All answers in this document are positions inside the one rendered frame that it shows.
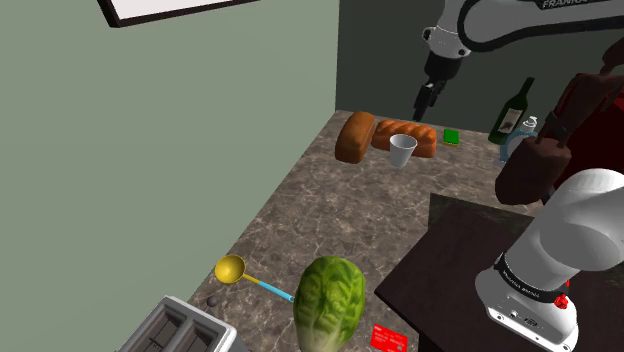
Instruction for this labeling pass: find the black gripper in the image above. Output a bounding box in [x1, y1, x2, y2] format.
[412, 50, 463, 123]

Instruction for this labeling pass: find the black framed wall picture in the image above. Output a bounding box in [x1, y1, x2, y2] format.
[96, 0, 261, 29]

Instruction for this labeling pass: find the dark red kitchen appliance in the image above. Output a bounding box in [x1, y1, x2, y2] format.
[494, 38, 624, 206]

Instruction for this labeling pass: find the green wine bottle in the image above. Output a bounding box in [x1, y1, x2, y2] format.
[487, 76, 536, 146]

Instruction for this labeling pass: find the orange braided bread loaf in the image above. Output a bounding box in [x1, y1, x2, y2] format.
[371, 119, 438, 160]

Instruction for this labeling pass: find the red card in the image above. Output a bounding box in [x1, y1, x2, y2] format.
[370, 323, 410, 352]

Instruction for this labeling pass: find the white cup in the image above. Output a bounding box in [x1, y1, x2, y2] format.
[388, 133, 419, 169]

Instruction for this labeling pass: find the silver toaster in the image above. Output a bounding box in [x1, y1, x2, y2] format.
[115, 294, 251, 352]

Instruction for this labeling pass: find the green lettuce head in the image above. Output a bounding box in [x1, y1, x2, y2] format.
[292, 255, 368, 352]

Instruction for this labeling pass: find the yellow ladle with blue handle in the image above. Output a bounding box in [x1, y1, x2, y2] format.
[214, 254, 297, 304]

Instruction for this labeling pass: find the brown bread loaf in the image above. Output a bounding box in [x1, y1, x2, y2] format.
[334, 110, 377, 165]

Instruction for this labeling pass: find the dark robot stand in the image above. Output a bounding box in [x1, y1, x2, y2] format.
[374, 193, 624, 352]

